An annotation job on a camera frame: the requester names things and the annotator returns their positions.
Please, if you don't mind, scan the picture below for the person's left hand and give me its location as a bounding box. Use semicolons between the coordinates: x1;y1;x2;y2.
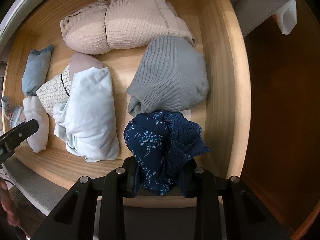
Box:
0;180;22;228

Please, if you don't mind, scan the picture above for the white underwear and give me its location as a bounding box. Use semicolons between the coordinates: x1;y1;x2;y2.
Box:
23;95;49;153

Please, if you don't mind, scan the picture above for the patterned white cabinet cover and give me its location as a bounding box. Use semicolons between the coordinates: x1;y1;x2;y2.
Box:
226;0;298;35

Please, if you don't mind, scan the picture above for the small patterned grey sock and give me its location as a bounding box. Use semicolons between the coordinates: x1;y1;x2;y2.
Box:
1;95;25;128

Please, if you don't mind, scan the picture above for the beige lace bra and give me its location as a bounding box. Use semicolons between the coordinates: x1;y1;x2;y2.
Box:
60;0;197;55

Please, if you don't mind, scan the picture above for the honeycomb print underwear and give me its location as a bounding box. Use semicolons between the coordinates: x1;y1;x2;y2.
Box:
36;52;105;112

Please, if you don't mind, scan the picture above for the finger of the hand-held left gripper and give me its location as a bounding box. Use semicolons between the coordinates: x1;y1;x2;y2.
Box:
0;119;40;165

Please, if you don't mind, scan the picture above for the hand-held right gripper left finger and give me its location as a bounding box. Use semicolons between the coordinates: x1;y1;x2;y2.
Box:
30;156;140;240

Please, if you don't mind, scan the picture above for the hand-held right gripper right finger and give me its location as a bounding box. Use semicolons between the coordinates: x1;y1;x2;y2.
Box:
179;159;293;240

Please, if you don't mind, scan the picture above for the navy floral lace underwear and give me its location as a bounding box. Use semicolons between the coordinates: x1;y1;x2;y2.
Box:
123;110;212;197

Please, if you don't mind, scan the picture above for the wooden drawer with grey front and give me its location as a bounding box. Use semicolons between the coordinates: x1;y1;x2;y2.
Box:
0;0;252;220

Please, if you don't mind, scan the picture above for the light blue underwear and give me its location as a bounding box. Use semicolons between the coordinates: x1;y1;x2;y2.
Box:
52;67;120;162

